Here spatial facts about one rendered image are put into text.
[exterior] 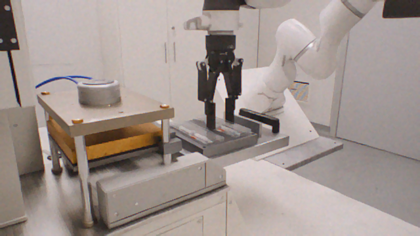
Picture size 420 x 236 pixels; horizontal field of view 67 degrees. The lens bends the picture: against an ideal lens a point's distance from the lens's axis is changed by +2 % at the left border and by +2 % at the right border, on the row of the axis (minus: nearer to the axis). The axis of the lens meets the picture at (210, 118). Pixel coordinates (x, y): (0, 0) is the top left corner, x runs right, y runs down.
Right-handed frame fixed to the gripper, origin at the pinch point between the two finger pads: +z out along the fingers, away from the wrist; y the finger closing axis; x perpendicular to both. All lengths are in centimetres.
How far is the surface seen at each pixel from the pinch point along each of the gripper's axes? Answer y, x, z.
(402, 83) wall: 275, 69, 34
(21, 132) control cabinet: -43.1, 15.1, -0.2
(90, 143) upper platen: -35.6, -9.2, -3.2
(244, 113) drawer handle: 13.1, 4.9, 3.0
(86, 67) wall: 35, 249, 16
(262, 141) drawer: 6.0, -9.5, 6.1
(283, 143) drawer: 12.9, -10.9, 7.8
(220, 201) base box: -13.2, -16.8, 12.7
